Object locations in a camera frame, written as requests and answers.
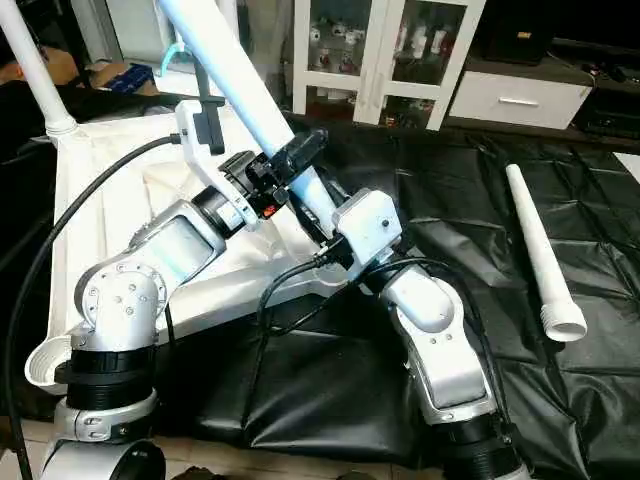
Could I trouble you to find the white plastic table leg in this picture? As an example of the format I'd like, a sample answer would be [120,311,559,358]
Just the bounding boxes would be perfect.
[503,162,590,345]
[0,0,80,137]
[157,0,354,242]

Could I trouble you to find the white plastic table top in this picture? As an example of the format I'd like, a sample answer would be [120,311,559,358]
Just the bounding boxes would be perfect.
[24,106,353,392]

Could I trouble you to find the black work mat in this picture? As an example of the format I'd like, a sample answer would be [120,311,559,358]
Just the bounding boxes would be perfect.
[0,85,640,476]

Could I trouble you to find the white glass-door cabinet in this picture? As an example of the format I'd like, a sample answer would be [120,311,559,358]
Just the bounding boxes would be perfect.
[291,0,488,130]

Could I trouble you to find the white low drawer unit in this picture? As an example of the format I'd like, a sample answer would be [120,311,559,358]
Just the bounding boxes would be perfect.
[447,67,592,132]

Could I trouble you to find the dark robot left foot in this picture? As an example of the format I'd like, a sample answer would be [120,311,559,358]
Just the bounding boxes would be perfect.
[174,465,218,480]

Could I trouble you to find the white sheet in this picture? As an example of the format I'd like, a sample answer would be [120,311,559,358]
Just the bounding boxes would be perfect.
[614,150,640,183]

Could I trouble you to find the light blue hose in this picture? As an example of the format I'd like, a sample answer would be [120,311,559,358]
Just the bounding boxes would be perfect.
[157,34,192,77]

